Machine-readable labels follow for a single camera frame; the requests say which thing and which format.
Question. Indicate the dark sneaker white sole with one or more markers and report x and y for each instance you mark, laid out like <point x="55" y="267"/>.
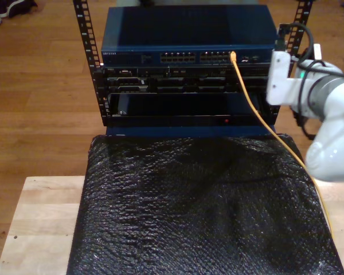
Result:
<point x="17" y="7"/>

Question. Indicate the black perforated rack post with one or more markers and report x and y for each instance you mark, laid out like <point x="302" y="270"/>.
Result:
<point x="299" y="23"/>
<point x="86" y="28"/>

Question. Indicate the black rack server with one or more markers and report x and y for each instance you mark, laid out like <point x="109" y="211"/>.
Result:
<point x="189" y="81"/>

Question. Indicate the blue network switch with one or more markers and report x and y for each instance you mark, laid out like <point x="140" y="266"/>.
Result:
<point x="189" y="28"/>

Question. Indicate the black bubble wrap mat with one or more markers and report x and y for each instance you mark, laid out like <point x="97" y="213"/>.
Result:
<point x="189" y="215"/>

